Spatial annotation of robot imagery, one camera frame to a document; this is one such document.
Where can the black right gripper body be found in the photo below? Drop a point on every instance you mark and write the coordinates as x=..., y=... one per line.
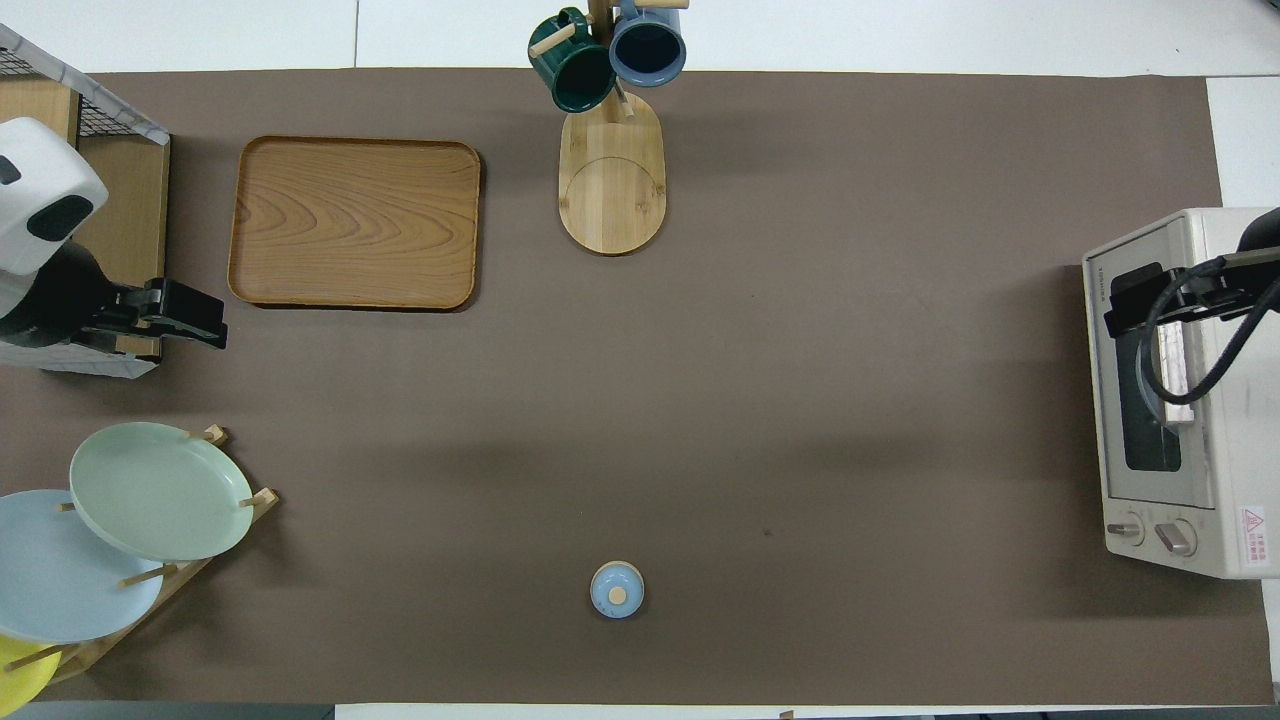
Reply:
x=1135, y=295

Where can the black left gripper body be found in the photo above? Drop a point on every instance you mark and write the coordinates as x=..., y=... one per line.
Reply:
x=185, y=312

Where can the beige toaster oven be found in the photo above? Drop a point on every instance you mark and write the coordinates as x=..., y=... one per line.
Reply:
x=1235, y=450

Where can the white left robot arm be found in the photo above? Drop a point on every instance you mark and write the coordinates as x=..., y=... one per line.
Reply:
x=40, y=200

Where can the pale green plate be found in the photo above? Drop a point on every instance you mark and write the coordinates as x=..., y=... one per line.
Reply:
x=160, y=490

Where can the wooden serving tray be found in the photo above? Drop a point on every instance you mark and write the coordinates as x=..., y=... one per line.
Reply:
x=355, y=225

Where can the wooden plate rack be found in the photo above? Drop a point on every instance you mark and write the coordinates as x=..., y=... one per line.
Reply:
x=185, y=578

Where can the light blue plate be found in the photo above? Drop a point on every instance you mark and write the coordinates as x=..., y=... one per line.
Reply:
x=60, y=580

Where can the brown table mat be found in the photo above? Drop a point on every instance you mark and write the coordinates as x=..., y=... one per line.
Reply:
x=800, y=400

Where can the yellow plate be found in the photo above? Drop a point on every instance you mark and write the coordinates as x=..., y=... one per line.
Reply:
x=20, y=680

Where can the wooden mug tree stand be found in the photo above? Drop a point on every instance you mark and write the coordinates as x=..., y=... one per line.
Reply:
x=610, y=190

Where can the dark green mug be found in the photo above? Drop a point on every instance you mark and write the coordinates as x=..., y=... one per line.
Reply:
x=575, y=75

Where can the blue mug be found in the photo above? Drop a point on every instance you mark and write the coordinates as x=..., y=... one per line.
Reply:
x=647, y=50

